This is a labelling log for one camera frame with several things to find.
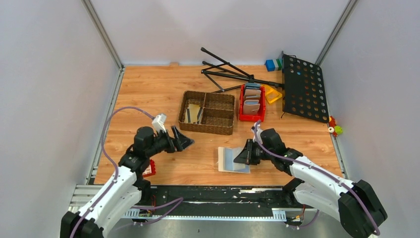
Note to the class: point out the black folding music stand legs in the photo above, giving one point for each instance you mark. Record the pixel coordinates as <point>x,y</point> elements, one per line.
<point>228,70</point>

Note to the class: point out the gold credit cards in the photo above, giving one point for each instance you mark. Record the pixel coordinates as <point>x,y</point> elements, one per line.
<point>193,114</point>

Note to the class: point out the yellow transparent tray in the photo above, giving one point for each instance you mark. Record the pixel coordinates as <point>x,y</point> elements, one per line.
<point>271,94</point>

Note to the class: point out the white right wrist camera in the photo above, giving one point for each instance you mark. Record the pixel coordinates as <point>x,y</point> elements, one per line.
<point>257,134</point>

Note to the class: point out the brown wicker divided basket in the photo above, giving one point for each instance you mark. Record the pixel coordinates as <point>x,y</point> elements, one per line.
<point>218,112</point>

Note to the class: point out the white card holder wallet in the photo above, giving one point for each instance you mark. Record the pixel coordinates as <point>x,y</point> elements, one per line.
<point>226,162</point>

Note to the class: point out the card holders in red bin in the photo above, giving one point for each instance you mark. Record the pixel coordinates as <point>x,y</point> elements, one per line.
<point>251,98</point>

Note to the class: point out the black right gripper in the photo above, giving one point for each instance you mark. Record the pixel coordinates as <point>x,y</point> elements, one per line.
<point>246,157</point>

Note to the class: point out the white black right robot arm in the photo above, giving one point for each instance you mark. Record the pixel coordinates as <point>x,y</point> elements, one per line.
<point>354,204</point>

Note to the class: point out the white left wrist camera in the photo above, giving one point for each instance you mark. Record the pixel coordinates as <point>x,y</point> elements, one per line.
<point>158,123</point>

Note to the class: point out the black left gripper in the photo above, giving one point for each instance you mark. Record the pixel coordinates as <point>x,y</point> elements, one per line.
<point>178,144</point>

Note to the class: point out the blue green toy block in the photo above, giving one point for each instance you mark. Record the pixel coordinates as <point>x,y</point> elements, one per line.
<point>274,64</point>

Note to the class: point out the red plastic bin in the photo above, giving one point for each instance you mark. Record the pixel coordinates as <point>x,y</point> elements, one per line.
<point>253,118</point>

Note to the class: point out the red green small toy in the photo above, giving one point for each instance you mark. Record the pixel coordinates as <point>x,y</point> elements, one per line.
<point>333,127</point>

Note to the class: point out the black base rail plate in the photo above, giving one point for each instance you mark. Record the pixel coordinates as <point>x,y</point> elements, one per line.
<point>208,201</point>

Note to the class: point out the black perforated music stand desk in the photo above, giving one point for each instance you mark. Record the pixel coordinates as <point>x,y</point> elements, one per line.
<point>304,92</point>

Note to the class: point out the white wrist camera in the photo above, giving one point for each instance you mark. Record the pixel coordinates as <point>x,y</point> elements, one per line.
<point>158,123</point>
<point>257,134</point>

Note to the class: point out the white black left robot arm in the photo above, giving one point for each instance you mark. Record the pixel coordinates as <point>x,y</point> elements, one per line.
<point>125,188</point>

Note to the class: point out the red white toy block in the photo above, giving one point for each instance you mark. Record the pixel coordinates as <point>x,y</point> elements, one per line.
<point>150,170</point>

